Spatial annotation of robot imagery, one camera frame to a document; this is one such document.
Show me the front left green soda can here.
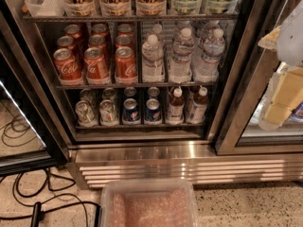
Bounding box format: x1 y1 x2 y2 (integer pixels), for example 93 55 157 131
75 100 98 128

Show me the clear plastic bin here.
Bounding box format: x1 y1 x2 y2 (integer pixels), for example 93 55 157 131
98 179 199 227

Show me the front left water bottle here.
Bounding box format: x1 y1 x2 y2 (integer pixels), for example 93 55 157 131
142 34 164 82

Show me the second row right coke can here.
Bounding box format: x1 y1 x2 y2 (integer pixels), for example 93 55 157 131
115 35 133 48

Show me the black floor cable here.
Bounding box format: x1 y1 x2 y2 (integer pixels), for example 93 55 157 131
0 167 101 227

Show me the front right water bottle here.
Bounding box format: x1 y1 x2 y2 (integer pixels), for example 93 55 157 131
194 28 225 82

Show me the green soda can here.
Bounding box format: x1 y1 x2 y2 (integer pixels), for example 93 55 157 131
99 99 118 126
75 100 98 128

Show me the pepsi can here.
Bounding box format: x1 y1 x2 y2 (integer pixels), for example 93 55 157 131
122 98 140 125
145 98 162 124

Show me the front left pepsi can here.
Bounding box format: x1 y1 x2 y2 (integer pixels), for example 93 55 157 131
122 98 140 125

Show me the front right pepsi can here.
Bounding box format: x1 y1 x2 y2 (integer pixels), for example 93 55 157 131
145 98 162 124

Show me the water bottle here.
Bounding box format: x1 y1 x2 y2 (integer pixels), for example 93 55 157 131
142 34 164 82
169 27 195 83
194 28 225 82

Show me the open glass fridge door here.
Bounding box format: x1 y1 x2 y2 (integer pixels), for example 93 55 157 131
0 46 67 177

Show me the second row middle coke can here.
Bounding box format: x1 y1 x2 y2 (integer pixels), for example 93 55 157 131
88 34 107 49

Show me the left brown tea bottle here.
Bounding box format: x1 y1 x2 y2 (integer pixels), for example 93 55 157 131
166 87 185 125

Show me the second row coke can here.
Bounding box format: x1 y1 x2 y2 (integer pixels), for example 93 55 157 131
88 34 107 49
57 35 79 54
115 35 133 48

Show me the empty clear shelf tray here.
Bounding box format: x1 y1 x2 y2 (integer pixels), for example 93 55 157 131
25 0 64 17

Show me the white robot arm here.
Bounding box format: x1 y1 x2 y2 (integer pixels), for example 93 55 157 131
258 0 303 131

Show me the second row left coke can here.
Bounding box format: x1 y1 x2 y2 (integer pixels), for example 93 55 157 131
57 35 79 54

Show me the right brown tea bottle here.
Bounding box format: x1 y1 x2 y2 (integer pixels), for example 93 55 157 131
187 86 208 124

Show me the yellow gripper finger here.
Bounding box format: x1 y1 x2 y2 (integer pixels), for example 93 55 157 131
264 67 303 126
258 26 280 50

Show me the brown tea bottle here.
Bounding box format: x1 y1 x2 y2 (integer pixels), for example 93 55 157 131
187 86 208 124
166 87 185 125

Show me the stainless steel fridge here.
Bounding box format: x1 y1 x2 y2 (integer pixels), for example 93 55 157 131
0 0 303 189

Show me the front middle water bottle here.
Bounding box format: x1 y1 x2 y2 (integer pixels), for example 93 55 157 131
169 27 195 83

